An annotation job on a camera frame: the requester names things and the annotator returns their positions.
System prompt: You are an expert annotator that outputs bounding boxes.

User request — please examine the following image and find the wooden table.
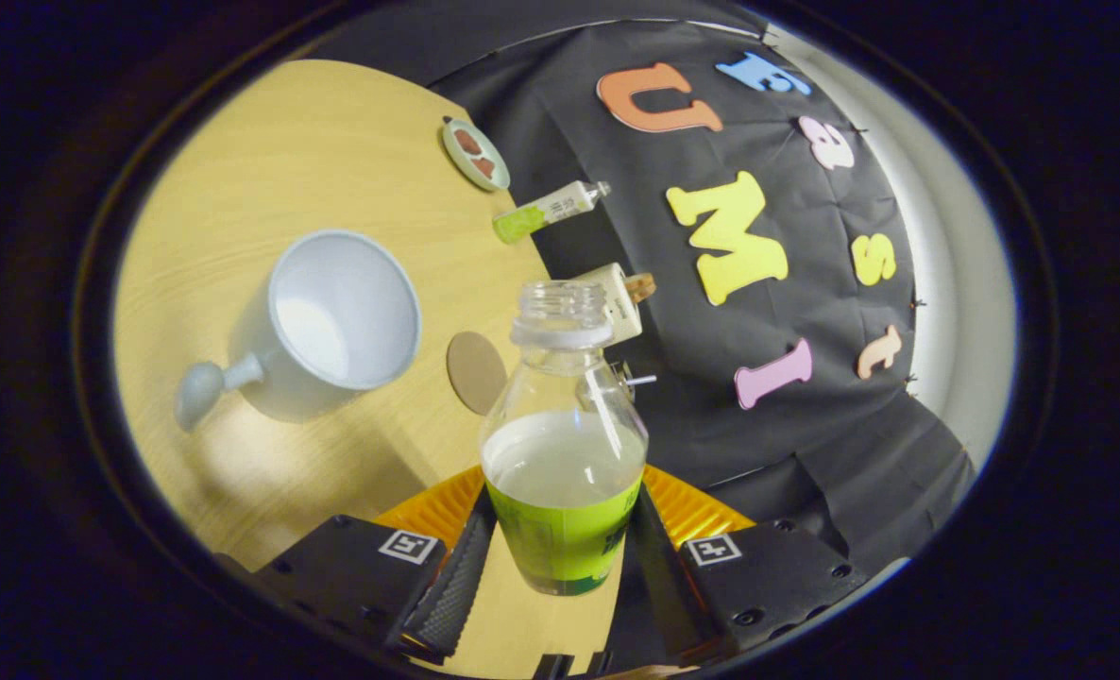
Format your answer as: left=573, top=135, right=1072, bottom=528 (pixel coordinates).
left=111, top=59, right=636, bottom=679

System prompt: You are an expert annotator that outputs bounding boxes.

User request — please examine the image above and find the clear juice bottle green label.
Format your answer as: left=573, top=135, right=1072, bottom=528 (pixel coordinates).
left=479, top=280, right=650, bottom=597

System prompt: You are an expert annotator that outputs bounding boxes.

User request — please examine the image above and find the round brown coaster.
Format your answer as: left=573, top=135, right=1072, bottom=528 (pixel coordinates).
left=446, top=331, right=508, bottom=417

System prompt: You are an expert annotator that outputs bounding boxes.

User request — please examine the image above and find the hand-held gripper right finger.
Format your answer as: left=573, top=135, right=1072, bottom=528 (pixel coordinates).
left=628, top=465, right=868, bottom=662

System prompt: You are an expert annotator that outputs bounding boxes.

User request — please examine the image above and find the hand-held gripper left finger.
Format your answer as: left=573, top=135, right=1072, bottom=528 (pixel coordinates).
left=253, top=466, right=498, bottom=664

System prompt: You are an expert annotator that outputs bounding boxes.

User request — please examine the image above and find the pale blue cup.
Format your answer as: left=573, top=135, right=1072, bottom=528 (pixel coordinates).
left=175, top=229, right=423, bottom=433

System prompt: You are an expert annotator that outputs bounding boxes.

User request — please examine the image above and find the pale green plate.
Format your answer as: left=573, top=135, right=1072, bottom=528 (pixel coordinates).
left=441, top=116, right=512, bottom=193

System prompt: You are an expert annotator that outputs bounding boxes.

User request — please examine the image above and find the slim bottle white green label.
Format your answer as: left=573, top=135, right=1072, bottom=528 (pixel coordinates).
left=492, top=180, right=612, bottom=246

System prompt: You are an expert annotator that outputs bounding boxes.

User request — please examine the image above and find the white toaster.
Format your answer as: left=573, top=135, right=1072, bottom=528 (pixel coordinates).
left=569, top=263, right=644, bottom=346

